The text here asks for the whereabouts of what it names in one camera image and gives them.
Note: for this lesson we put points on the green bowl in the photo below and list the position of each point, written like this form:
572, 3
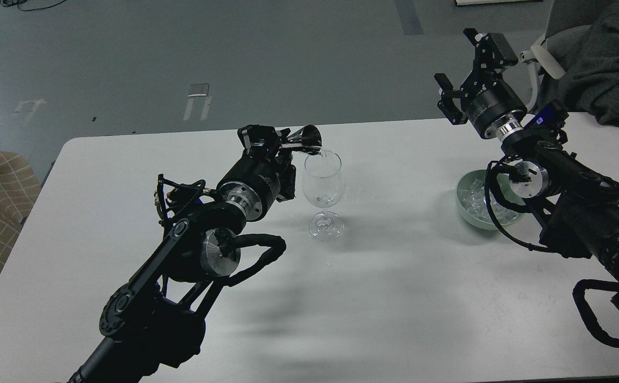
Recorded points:
464, 182

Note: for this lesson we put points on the clear wine glass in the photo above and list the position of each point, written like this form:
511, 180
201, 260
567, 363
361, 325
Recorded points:
324, 185

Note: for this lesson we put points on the clear ice cubes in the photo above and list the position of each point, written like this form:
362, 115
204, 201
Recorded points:
472, 199

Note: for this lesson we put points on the silver floor plate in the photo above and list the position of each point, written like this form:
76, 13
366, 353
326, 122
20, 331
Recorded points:
198, 90

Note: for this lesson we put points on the white office chair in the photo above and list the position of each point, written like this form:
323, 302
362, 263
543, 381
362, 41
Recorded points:
568, 22

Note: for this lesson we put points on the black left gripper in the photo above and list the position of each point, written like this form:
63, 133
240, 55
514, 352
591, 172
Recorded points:
255, 184

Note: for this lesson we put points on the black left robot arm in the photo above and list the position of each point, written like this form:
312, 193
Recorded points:
158, 316

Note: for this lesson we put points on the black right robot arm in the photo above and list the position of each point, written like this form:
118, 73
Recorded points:
538, 195

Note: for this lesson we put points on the steel cocktail jigger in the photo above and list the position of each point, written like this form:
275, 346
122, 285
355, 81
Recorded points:
306, 140

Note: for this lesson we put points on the person in grey sweater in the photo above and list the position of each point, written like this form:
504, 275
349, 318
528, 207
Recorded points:
591, 79

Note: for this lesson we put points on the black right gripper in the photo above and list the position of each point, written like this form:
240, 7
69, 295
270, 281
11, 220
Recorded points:
495, 99

